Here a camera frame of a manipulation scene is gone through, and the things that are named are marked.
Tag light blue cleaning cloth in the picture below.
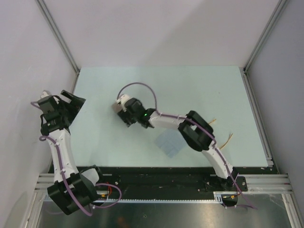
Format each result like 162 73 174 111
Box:
154 129 186 158

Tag yellow sunglasses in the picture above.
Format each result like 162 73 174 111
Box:
208 118 234 151

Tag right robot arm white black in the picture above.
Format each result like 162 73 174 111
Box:
112 95 239 191

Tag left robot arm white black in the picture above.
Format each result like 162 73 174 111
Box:
35 90 105 216

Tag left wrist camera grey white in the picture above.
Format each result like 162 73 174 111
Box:
40 90 52 99

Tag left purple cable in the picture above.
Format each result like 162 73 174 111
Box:
30 101 123 217

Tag white slotted cable duct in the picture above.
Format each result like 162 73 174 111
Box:
42 191 225 204

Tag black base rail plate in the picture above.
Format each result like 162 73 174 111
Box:
48 166 248 200

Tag left aluminium frame post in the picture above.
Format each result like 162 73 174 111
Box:
35 0 80 75

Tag aluminium frame post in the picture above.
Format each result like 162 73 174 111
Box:
35 0 80 75
243 0 290 72

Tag right aluminium side rail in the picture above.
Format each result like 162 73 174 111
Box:
239 67 276 167

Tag aluminium frame crossbar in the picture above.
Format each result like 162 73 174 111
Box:
34 173 293 194

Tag right aluminium frame post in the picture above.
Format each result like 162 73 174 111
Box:
243 0 290 72

